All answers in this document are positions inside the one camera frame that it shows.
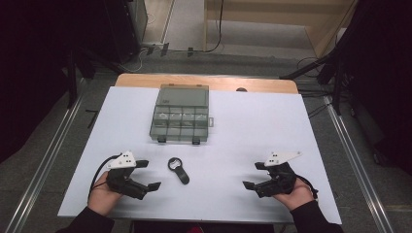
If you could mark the black cabinet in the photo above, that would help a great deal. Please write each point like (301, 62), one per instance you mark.
(123, 29)

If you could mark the aluminium floor rail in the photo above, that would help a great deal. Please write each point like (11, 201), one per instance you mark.
(359, 168)
(42, 168)

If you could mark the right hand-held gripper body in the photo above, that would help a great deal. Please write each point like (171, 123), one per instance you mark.
(281, 178)

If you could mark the black curtain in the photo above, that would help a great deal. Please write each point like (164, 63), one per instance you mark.
(382, 71)
(35, 64)

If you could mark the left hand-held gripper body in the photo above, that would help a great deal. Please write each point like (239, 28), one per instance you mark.
(120, 176)

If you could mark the wooden panel frame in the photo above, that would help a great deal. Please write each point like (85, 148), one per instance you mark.
(324, 19)

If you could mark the black magnifying glass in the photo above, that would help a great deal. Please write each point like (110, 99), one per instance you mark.
(177, 168)

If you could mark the person's left hand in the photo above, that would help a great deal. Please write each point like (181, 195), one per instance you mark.
(102, 195)

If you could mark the wooden table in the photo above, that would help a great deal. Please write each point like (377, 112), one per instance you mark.
(226, 83)

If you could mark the clear grey compartment box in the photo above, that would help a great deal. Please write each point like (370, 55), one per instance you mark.
(180, 113)

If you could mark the black stand leg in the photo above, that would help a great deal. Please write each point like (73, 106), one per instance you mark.
(307, 67)

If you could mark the white table board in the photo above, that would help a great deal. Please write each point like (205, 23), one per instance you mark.
(246, 136)

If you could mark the person's right hand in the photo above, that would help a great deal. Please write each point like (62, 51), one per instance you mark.
(296, 197)

